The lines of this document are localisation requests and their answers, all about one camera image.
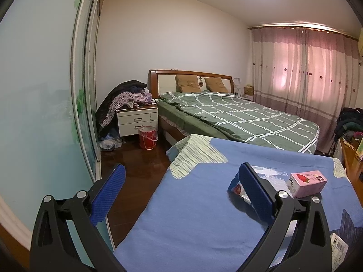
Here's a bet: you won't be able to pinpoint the pile of clothes on nightstand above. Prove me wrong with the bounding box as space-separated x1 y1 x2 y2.
96 80 159 132

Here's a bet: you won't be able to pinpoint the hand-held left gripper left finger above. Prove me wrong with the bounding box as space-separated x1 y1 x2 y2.
30 163 127 272

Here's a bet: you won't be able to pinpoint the blue snack wrapper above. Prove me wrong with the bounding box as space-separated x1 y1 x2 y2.
228 174 253 204

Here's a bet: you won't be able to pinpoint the wooden bed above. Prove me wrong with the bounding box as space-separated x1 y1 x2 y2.
149 69 320 155

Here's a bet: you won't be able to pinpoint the sliding glass wardrobe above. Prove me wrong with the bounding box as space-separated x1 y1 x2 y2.
0 0 110 261

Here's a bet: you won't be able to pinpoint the small white printed box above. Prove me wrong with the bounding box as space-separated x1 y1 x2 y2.
330 233 349 272

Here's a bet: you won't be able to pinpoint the dark clothes pile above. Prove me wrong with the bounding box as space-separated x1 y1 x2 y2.
334 107 363 142

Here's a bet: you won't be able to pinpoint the white wooden nightstand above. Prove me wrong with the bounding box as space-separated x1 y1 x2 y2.
117 104 159 137

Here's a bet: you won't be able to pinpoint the red plastic bucket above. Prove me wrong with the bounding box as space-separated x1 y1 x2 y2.
138 125 157 149

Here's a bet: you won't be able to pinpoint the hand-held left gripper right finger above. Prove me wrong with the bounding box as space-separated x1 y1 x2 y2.
238 162 333 272

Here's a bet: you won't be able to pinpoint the pink and white curtain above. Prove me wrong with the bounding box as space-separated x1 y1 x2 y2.
248 25 361 155

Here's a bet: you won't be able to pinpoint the brown bear pillow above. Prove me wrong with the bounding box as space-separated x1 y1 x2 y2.
204 77 230 93
175 74 201 93

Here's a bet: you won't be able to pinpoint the green checked quilt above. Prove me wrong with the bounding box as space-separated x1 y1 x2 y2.
157 91 319 154

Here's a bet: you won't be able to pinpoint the plastic bags on floor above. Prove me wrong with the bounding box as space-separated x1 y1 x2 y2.
99 134 124 151

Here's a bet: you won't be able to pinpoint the pink carton box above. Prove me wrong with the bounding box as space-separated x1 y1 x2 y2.
286 170 328 199

